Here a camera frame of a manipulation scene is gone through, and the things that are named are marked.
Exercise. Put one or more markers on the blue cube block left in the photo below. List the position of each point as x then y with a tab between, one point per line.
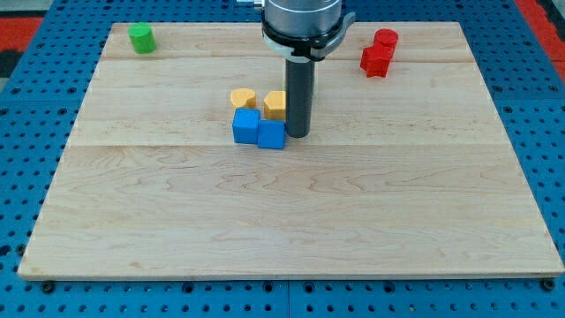
245	125

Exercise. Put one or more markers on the light wooden board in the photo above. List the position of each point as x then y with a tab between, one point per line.
411	176

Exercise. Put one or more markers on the red star block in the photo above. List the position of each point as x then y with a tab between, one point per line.
376	60

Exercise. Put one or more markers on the yellow heart block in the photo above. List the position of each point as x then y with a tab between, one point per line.
243	98

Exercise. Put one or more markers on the red cylinder block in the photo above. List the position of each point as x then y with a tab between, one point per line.
386	39

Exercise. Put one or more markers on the blue cube block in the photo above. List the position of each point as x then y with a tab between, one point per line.
245	125
271	134

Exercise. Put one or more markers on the blue cube block right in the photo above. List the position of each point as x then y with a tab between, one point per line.
271	134

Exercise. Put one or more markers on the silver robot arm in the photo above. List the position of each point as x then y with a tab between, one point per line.
302	31

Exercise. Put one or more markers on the green cylinder block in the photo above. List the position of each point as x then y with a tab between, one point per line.
142	38

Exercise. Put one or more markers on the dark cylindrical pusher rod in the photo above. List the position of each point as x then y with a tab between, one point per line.
299	83

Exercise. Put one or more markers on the yellow hexagon block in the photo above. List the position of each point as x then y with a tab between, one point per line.
275	105

